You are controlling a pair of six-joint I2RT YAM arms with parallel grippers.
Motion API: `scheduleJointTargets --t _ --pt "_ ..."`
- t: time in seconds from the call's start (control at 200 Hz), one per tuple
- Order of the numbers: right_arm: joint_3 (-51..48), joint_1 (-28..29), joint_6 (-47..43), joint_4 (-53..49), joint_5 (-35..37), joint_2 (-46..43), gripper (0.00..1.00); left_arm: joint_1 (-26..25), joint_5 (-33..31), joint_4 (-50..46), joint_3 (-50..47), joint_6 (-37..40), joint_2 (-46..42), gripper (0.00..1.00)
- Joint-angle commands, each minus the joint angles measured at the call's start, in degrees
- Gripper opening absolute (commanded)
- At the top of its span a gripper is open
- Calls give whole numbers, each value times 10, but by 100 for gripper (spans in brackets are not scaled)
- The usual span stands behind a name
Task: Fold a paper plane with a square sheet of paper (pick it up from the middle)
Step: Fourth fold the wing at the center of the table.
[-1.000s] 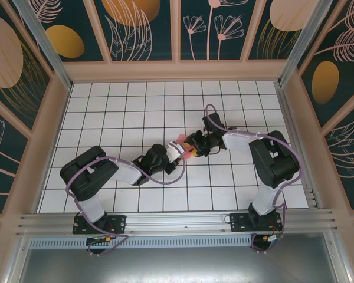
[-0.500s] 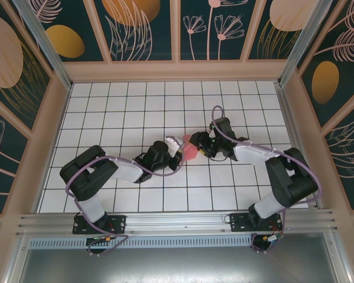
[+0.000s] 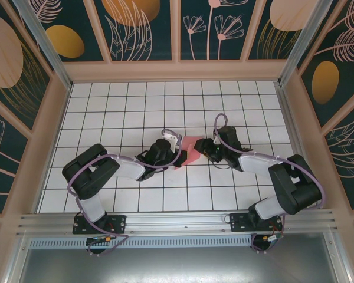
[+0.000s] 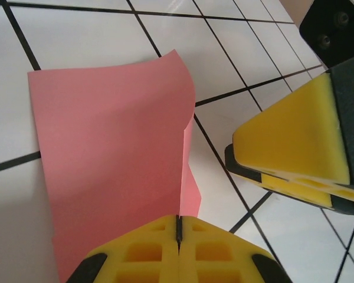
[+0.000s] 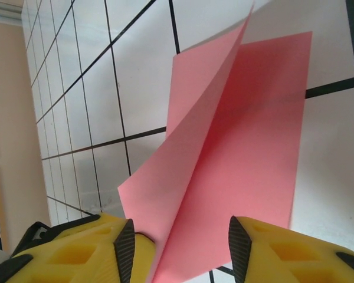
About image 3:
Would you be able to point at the pink cloth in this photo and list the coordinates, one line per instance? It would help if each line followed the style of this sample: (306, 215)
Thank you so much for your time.
(191, 156)

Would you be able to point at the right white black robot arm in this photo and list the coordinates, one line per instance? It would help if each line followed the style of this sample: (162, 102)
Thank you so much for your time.
(295, 188)

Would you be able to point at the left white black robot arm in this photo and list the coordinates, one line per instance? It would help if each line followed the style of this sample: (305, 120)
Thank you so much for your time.
(88, 174)

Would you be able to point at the shiny metal sheet panel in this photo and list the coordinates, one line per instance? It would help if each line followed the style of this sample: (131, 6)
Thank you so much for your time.
(180, 265)

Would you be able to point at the yellow power connector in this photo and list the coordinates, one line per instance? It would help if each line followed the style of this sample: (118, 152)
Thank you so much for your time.
(268, 237)
(108, 237)

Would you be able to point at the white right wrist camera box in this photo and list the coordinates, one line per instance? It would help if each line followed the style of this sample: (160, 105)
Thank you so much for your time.
(216, 141)

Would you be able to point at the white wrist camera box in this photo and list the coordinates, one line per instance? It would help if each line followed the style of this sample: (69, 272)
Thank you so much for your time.
(172, 138)
(216, 141)

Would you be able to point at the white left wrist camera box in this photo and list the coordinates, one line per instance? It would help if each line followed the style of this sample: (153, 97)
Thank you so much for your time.
(172, 138)

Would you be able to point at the aluminium side rail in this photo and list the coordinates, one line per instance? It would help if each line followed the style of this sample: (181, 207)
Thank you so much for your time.
(289, 118)

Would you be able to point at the long aluminium mounting rail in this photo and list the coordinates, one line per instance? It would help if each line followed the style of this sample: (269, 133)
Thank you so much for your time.
(180, 219)

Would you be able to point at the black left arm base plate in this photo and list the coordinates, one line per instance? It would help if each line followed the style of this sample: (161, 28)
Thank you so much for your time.
(118, 224)

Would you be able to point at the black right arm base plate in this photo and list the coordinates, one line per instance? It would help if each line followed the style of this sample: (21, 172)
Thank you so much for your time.
(239, 224)

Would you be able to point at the aluminium corner post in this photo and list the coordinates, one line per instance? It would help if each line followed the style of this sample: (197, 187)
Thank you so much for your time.
(47, 47)
(298, 38)

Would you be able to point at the aluminium frame bar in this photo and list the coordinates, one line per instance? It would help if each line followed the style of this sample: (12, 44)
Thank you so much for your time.
(340, 259)
(15, 259)

